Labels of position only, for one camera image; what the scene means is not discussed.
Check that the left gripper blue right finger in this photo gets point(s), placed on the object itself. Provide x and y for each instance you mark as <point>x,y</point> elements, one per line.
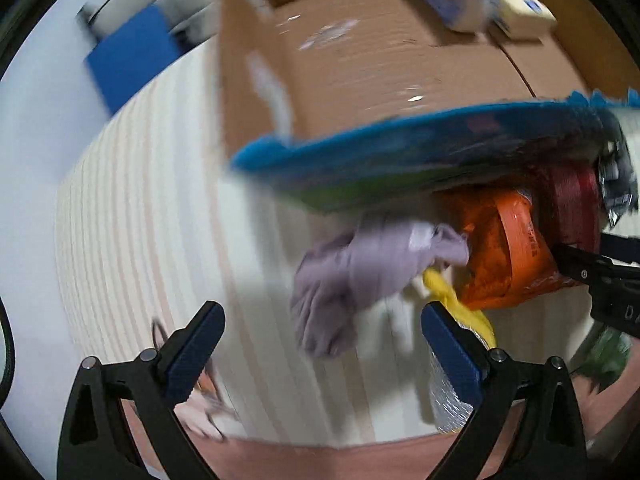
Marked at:
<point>548,440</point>

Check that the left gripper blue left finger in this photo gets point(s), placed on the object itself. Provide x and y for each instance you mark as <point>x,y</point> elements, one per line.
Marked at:
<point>96,441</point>

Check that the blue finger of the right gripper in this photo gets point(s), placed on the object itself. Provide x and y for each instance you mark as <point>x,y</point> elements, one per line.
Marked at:
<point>611,277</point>

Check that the black snack bag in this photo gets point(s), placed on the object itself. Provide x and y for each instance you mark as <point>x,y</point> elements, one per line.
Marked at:
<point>617,178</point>

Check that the green snack bag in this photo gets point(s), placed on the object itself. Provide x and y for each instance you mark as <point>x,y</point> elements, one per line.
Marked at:
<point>603,356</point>

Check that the red snack bag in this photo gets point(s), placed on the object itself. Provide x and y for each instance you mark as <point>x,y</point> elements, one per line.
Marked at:
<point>568,204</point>

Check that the orange snack bag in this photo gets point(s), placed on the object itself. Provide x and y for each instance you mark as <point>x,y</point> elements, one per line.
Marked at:
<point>509,262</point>

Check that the yellow silver snack bag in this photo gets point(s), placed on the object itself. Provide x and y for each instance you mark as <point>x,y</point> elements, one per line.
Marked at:
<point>454,333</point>

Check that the purple cloth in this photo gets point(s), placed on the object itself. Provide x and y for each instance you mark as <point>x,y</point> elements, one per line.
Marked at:
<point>350,273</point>

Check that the cream tissue pack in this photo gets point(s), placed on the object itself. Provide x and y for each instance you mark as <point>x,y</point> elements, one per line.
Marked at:
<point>524,19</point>

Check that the striped pink cat tablecloth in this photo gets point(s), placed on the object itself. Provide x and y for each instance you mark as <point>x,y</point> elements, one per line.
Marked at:
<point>151,224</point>

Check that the blue folded mat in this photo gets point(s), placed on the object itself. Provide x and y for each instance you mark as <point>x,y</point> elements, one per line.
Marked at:
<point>122,63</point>

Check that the open cardboard box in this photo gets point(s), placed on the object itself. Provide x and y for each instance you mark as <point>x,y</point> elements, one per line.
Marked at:
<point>338,103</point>

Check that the white quilted bench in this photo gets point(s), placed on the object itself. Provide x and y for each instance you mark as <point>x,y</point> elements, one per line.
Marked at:
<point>192,21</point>

